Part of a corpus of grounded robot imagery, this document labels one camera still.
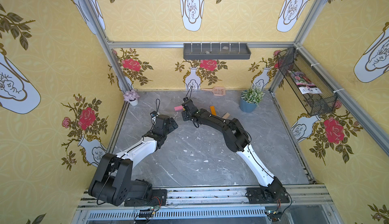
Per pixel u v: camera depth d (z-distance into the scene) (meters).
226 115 1.06
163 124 0.69
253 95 0.97
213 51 0.92
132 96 1.04
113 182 0.42
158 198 0.73
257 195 0.74
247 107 1.02
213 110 1.08
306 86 0.76
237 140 0.65
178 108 1.07
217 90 1.21
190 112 0.85
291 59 1.01
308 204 0.76
